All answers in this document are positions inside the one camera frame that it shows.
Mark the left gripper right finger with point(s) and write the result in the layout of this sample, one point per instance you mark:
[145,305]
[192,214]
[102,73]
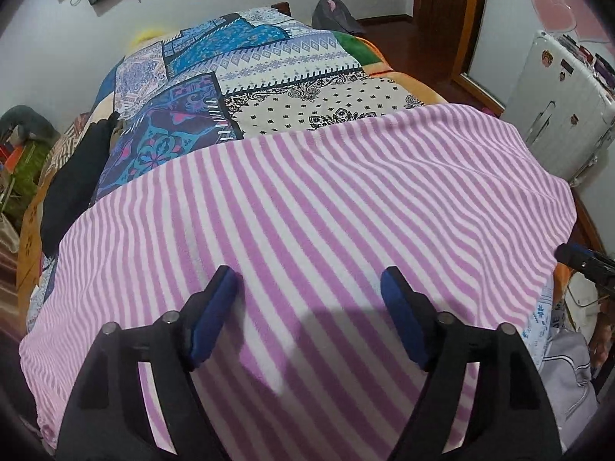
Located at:
[511,416]

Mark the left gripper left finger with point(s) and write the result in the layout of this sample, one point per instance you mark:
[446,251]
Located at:
[106,416]

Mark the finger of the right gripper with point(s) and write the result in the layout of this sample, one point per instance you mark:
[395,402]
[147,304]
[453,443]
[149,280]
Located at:
[595,267]

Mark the pink white striped pants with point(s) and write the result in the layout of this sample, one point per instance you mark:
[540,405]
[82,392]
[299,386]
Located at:
[309,366]

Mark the white suitcase with stickers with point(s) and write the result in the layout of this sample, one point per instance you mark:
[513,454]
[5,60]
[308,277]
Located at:
[561,110]

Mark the brown cardboard box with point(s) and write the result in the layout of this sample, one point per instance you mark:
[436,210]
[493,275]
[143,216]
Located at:
[30,253]

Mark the black folded garment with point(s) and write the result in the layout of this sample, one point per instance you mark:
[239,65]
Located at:
[74,184]

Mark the green basket of clutter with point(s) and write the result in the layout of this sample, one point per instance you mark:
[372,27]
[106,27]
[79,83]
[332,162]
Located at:
[19,179]

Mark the grey plush toy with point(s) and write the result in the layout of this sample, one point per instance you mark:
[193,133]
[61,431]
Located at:
[21,124]

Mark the blue patchwork bedspread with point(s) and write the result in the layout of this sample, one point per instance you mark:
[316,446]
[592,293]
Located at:
[237,76]

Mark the dark backpack on floor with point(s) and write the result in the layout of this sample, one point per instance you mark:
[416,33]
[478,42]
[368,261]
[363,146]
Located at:
[334,15]

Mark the yellow pillow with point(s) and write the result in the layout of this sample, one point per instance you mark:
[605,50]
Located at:
[146,37]

